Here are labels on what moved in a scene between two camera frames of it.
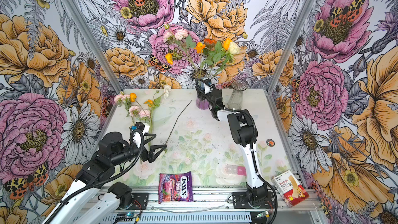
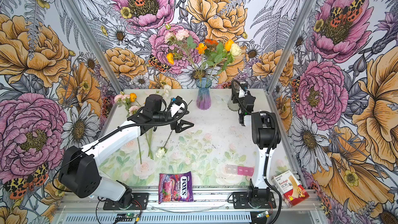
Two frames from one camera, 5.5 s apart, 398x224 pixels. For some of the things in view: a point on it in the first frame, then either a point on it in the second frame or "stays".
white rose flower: [233, 49] stays
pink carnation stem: [119, 100] stays
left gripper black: [146, 153] → [175, 122]
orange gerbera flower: [210, 43] stays
